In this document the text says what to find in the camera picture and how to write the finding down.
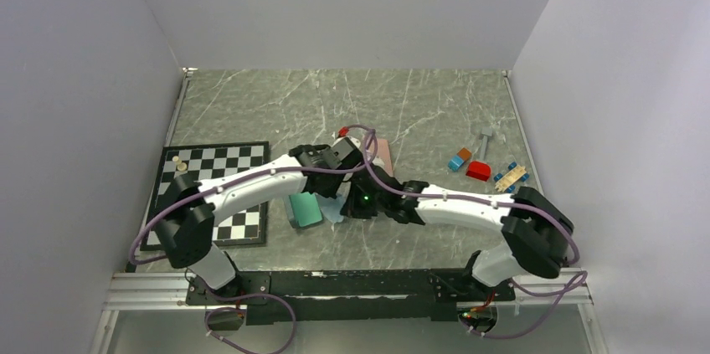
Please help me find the red toy block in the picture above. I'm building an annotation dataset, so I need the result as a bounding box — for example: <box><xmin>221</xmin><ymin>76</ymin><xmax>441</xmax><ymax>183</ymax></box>
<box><xmin>466</xmin><ymin>161</ymin><xmax>491</xmax><ymax>182</ymax></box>

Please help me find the blue orange toy block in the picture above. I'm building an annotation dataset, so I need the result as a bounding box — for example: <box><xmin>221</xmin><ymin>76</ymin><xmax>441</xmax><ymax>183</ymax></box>
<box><xmin>447</xmin><ymin>147</ymin><xmax>471</xmax><ymax>172</ymax></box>

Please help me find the wooden toy car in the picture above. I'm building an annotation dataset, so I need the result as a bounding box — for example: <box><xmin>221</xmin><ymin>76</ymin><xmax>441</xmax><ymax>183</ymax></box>
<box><xmin>493</xmin><ymin>162</ymin><xmax>530</xmax><ymax>193</ymax></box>

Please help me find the grey toy hammer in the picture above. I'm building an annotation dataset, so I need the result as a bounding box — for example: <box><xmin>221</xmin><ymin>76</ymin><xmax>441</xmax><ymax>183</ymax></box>
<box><xmin>477</xmin><ymin>127</ymin><xmax>493</xmax><ymax>162</ymax></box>

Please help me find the black white chessboard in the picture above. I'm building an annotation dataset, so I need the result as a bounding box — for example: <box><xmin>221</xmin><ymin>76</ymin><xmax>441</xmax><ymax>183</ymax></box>
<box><xmin>139</xmin><ymin>142</ymin><xmax>271</xmax><ymax>253</ymax></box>

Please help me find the aluminium frame rail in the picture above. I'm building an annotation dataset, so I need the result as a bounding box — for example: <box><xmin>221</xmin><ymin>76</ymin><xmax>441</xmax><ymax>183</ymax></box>
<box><xmin>104</xmin><ymin>268</ymin><xmax>594</xmax><ymax>310</ymax></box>

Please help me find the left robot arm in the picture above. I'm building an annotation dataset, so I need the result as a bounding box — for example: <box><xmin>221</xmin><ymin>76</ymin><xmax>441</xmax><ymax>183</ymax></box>
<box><xmin>152</xmin><ymin>136</ymin><xmax>363</xmax><ymax>304</ymax></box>

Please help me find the grey blue glasses case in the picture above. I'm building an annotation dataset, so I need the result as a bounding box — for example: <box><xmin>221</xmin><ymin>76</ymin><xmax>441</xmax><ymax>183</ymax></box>
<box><xmin>283</xmin><ymin>192</ymin><xmax>323</xmax><ymax>229</ymax></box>

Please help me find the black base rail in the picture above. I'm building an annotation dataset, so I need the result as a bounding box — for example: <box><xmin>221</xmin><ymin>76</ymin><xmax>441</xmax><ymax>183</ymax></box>
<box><xmin>185</xmin><ymin>268</ymin><xmax>516</xmax><ymax>326</ymax></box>

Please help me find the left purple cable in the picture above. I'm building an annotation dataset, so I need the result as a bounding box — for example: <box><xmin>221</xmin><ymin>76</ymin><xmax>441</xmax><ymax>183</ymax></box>
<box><xmin>127</xmin><ymin>125</ymin><xmax>379</xmax><ymax>354</ymax></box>

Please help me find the pink glasses case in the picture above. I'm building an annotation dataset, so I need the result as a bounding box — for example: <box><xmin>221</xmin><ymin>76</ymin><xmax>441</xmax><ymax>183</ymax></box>
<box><xmin>377</xmin><ymin>138</ymin><xmax>394</xmax><ymax>177</ymax></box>

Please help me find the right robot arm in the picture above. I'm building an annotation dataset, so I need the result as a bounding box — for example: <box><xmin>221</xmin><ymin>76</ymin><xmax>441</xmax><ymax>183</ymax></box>
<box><xmin>347</xmin><ymin>167</ymin><xmax>574</xmax><ymax>300</ymax></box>

